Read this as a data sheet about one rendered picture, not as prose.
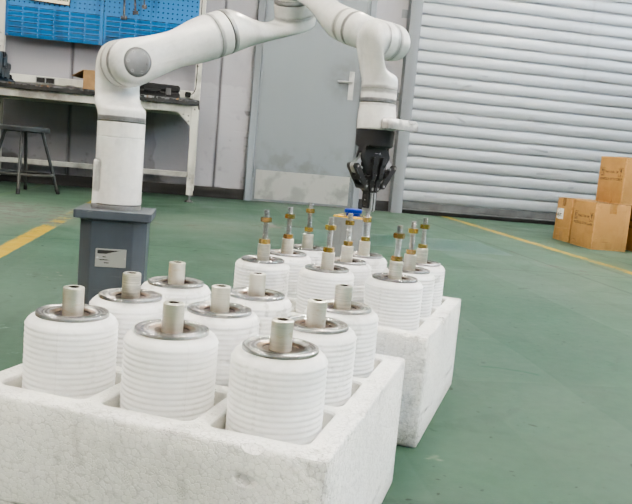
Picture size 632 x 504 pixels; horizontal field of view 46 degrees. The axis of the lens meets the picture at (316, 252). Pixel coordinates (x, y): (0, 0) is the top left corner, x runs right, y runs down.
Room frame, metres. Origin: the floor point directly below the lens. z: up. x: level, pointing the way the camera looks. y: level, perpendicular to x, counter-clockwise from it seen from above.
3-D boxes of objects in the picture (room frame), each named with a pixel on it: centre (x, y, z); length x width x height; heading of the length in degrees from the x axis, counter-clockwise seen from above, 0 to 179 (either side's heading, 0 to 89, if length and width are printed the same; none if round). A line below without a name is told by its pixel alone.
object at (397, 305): (1.22, -0.13, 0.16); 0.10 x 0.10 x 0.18
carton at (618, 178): (4.93, -1.99, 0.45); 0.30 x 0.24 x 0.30; 11
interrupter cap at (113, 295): (0.89, 0.22, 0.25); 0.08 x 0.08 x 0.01
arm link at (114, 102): (1.49, 0.41, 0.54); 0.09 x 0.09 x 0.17; 38
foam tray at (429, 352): (1.37, -0.06, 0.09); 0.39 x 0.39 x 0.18; 72
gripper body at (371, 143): (1.48, -0.09, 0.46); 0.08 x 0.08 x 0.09
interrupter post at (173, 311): (0.75, 0.14, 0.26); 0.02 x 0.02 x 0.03
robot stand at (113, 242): (1.49, 0.40, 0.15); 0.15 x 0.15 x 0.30; 9
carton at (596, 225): (4.91, -1.84, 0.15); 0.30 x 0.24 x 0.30; 8
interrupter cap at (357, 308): (0.94, -0.04, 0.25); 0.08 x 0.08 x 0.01
